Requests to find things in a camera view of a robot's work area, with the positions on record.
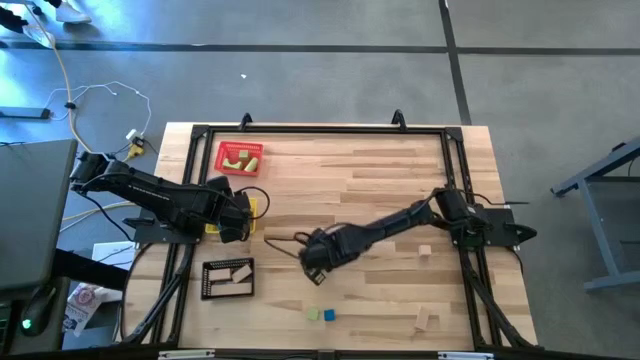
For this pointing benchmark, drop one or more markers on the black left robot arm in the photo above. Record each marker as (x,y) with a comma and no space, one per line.
(150,195)

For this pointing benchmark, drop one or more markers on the black plastic basket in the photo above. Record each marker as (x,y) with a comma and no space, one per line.
(204,280)

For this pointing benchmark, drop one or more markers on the black computer mouse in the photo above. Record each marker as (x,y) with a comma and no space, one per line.
(37,310)

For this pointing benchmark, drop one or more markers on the yellow plug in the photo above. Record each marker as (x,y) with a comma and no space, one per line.
(136,150)

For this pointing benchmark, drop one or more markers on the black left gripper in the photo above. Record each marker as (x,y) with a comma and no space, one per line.
(234,220)

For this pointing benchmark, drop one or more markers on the gray metal table frame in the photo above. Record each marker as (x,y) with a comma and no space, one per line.
(599,225)

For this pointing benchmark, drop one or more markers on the white power adapter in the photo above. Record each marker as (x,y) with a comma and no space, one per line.
(133,135)

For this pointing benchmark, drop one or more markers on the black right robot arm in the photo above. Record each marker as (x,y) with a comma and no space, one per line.
(400,222)

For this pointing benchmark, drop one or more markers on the blue wedge block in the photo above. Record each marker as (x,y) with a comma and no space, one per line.
(329,314)

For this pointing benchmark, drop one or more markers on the gray desk top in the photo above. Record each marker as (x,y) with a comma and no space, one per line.
(35,215)

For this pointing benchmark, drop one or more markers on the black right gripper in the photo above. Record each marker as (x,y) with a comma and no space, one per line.
(330,247)

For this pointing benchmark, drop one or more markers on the black aluminium table frame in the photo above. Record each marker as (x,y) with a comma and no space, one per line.
(290,129)

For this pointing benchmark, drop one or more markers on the yellow plastic basket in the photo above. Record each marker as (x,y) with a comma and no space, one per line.
(254,215)

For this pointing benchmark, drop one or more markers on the black desk support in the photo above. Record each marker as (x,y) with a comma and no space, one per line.
(85,267)

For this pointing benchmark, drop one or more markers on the red plastic basket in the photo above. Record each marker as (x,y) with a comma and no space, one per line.
(222,150)

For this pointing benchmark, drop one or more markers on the green arch block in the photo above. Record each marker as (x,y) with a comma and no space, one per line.
(231,164)

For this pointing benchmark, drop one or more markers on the printed paper bag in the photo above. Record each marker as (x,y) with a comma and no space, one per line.
(82,305)

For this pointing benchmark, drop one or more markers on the white paper sheet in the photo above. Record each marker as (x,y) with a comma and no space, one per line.
(112,252)

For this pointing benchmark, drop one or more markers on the black power strip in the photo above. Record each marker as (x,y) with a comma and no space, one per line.
(25,113)

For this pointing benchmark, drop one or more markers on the short wooden block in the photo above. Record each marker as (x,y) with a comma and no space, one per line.
(220,274)
(423,318)

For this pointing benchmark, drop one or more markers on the wooden cube block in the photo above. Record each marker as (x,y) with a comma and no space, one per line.
(425,250)

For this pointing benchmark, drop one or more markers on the small green cube block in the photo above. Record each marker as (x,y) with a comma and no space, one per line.
(243,154)
(312,313)

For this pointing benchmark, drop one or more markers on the silver metal bracket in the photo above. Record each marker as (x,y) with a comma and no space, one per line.
(186,355)
(465,356)

